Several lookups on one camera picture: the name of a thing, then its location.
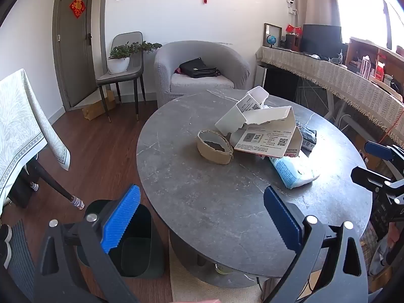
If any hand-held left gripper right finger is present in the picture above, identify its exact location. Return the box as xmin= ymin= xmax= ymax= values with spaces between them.
xmin=263 ymin=186 xmax=370 ymax=303

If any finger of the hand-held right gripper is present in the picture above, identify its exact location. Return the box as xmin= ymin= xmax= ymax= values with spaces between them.
xmin=351 ymin=165 xmax=404 ymax=203
xmin=364 ymin=141 xmax=404 ymax=166

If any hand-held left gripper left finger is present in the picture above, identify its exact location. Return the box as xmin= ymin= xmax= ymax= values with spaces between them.
xmin=33 ymin=185 xmax=141 ymax=303

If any dark green waste bin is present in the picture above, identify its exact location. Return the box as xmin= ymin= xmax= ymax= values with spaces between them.
xmin=77 ymin=199 xmax=165 ymax=279

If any blue and white plastic packet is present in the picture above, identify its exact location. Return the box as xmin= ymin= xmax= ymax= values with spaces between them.
xmin=269 ymin=150 xmax=321 ymax=189

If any white printed carton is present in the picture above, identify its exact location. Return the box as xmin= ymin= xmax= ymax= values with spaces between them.
xmin=229 ymin=106 xmax=305 ymax=159

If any torn white cardboard box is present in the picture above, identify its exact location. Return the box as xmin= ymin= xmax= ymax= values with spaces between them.
xmin=215 ymin=86 xmax=269 ymax=135

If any dark grey plastic wrapper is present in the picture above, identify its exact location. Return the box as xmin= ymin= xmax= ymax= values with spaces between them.
xmin=295 ymin=120 xmax=317 ymax=152

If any black table leg with sock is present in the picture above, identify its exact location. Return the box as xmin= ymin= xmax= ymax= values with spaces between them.
xmin=30 ymin=159 xmax=85 ymax=210

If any round grey stone table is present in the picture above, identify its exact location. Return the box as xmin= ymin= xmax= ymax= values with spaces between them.
xmin=136 ymin=89 xmax=373 ymax=288

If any wooden desk organiser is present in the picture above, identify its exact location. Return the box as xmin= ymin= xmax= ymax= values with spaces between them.
xmin=345 ymin=37 xmax=404 ymax=102

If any beige rug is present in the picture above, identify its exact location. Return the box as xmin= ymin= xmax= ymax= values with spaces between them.
xmin=169 ymin=237 xmax=269 ymax=303

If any grey ribbed floor mat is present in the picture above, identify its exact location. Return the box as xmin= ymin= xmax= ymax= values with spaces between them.
xmin=6 ymin=219 xmax=35 ymax=302

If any black shoe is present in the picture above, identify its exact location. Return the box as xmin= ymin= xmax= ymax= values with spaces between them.
xmin=0 ymin=224 xmax=12 ymax=269

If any black monitor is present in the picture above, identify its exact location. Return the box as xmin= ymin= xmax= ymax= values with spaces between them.
xmin=300 ymin=24 xmax=342 ymax=56

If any table with white tablecloth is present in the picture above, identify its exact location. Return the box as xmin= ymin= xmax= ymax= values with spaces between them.
xmin=0 ymin=68 xmax=70 ymax=209

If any potted plant in white pot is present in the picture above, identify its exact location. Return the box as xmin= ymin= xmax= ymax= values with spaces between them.
xmin=108 ymin=41 xmax=163 ymax=74

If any grey door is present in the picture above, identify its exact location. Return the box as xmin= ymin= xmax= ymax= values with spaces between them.
xmin=52 ymin=0 xmax=95 ymax=111

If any black handbag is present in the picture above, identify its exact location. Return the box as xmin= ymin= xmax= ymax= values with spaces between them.
xmin=179 ymin=57 xmax=221 ymax=79

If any grey dining chair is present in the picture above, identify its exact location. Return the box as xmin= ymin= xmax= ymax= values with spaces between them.
xmin=96 ymin=32 xmax=146 ymax=123

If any grey fabric armchair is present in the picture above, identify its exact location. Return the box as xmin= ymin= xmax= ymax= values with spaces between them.
xmin=154 ymin=40 xmax=250 ymax=108

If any red diamond door decoration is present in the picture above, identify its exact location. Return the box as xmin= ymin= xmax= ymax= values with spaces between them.
xmin=69 ymin=0 xmax=86 ymax=19

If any crushed brown cardboard ring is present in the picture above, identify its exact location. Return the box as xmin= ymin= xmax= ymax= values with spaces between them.
xmin=196 ymin=129 xmax=235 ymax=165

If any wooden picture frame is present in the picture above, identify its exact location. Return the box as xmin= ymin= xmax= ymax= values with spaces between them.
xmin=263 ymin=23 xmax=283 ymax=48

